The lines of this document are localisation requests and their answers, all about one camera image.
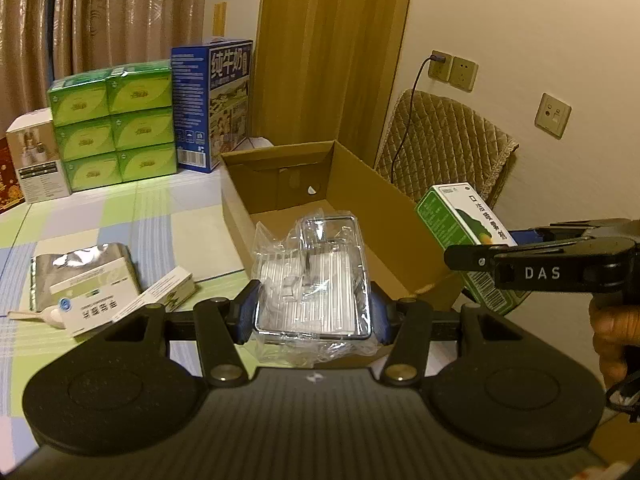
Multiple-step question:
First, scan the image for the checkered tablecloth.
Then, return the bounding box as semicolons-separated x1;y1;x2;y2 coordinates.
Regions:
0;136;457;461

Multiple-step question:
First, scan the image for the quilted chair cover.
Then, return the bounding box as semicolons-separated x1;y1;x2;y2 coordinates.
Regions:
375;89;518;206

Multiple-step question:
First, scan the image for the beige curtain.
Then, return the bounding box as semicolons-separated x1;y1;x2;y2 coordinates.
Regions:
1;0;205;128

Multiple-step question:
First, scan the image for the silver foil pouch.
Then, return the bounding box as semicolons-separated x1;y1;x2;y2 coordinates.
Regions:
29;243;134;312

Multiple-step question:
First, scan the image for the wooden door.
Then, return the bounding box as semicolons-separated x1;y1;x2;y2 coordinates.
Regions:
250;0;410;165

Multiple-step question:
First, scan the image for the white product box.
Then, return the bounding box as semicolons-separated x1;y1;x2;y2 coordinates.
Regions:
6;107;72;204

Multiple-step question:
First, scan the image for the blue milk carton box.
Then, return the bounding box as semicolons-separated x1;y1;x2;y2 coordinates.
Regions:
170;37;253;172

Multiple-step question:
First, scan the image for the wall power socket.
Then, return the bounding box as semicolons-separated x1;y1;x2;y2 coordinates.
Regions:
427;50;480;93

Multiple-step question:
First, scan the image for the wall data socket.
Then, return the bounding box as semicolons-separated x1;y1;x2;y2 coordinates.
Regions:
534;93;572;139

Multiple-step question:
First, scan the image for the red gift box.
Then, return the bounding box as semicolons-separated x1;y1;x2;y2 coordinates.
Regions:
0;136;25;214

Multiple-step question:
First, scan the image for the black charger cable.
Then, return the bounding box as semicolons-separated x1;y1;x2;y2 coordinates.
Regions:
389;54;449;183

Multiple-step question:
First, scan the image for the large white medicine box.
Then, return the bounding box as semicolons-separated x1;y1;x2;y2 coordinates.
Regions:
50;258;140;337

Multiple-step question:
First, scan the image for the white plastic spoon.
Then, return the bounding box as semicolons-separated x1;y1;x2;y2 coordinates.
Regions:
8;307;65;330

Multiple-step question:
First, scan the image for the brown cardboard box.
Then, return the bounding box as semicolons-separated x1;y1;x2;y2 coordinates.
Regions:
219;138;467;369

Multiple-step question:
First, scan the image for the person right hand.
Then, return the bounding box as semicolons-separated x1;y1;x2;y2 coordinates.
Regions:
589;295;639;388

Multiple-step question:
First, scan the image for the green white medicine box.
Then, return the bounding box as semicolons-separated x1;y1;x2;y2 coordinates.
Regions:
416;182;528;315

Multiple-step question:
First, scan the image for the wire rack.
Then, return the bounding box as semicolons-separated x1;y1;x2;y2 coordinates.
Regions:
250;210;378;367

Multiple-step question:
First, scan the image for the green tissue box pack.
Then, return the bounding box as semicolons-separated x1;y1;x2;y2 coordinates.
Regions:
48;60;177;192

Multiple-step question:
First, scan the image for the long white slim box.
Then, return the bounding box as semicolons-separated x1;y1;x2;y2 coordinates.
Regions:
112;266;196;323

